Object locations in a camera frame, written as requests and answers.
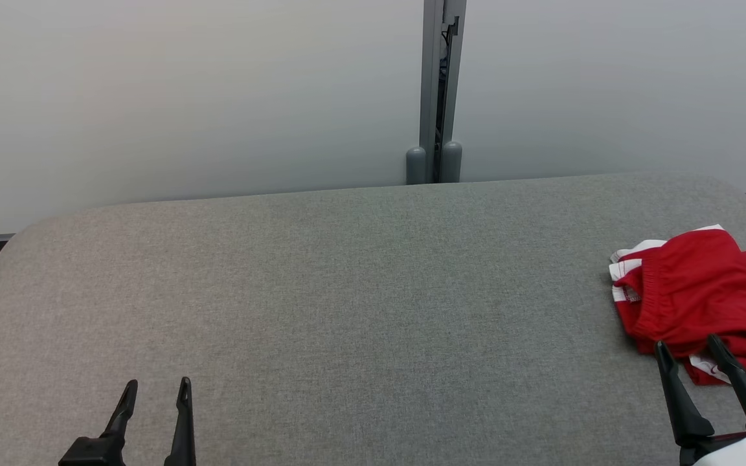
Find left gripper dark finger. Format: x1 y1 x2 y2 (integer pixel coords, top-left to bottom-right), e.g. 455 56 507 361
104 380 139 441
164 377 198 466

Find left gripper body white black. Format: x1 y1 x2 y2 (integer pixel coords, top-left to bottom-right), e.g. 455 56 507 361
58 438 127 466

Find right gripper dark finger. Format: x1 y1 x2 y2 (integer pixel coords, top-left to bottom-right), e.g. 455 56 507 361
707 333 746 435
654 340 716 448

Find red shorts with white stripe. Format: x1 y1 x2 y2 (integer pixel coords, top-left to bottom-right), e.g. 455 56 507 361
616 229 746 383

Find grey partition post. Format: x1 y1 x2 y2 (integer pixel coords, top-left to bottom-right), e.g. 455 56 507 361
405 0 468 186

